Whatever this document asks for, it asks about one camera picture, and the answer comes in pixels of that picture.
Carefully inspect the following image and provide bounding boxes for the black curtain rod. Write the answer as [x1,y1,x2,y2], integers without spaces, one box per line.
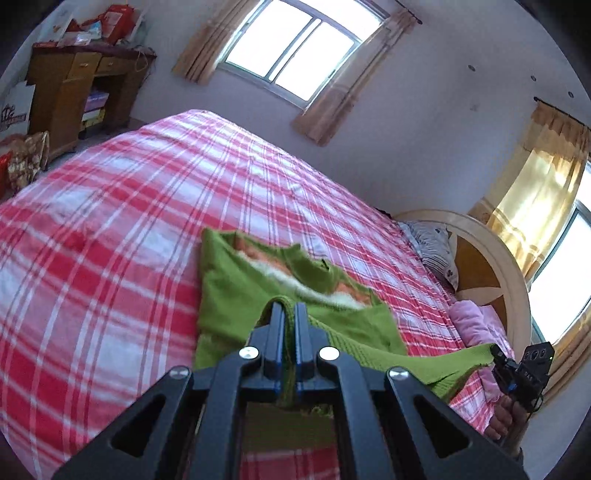
[399,0,424,25]

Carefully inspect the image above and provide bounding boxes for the beige curtain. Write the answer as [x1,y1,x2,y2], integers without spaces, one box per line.
[172,0,264,86]
[291,7,419,147]

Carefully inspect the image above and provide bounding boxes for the wooden headboard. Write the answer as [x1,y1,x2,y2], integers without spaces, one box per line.
[392,209,534,365]

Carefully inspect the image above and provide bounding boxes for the large side window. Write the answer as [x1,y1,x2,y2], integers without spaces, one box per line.
[526,161,591,347]

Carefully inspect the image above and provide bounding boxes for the brown wooden desk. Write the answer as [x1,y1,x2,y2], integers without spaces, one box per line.
[25,42,158,162]

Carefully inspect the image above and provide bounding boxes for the person's right hand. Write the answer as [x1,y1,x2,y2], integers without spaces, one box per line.
[485,396,529,446]

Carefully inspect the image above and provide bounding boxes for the pink blanket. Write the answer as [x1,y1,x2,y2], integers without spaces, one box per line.
[449,299,517,361]

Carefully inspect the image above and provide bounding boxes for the white carton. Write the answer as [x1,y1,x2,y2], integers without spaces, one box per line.
[46,4,77,42]

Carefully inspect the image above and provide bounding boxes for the sliding window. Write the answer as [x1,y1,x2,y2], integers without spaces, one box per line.
[217,0,393,104]

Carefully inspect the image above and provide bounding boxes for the green striped knit sweater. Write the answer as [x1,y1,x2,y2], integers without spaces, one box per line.
[193,227,497,450]

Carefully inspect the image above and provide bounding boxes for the floral bag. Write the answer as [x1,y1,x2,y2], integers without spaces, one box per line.
[7,130,51,190]

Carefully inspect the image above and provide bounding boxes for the striped pillow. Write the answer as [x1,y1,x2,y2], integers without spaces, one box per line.
[399,220,460,291]

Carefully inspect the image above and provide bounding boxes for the red plaid bed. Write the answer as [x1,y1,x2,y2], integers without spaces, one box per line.
[0,108,518,480]

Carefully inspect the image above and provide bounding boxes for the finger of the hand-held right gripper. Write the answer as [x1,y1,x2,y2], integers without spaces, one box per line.
[489,344,514,371]
[496,368,522,398]

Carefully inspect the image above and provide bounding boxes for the stacked boxes in desk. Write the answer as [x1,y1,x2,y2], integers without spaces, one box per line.
[79,90,110,139]

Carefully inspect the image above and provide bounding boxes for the yellow curtain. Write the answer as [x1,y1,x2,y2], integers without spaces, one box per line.
[468,99,591,282]
[540,318,591,407]

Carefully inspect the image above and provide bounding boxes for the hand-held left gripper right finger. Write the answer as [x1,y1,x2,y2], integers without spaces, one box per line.
[293,302,532,480]

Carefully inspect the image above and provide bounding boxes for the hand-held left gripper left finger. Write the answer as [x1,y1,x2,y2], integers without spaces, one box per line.
[51,300,289,480]

